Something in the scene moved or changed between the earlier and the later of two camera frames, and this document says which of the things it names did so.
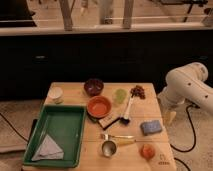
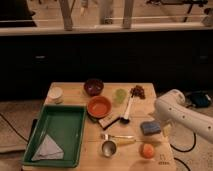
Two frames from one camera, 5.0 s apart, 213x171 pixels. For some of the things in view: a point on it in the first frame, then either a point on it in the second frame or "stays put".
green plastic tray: x=65 y=125 stays put
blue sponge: x=150 y=126 stays put
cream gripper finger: x=172 y=116 -> x=166 y=130
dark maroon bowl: x=93 y=87 stays put
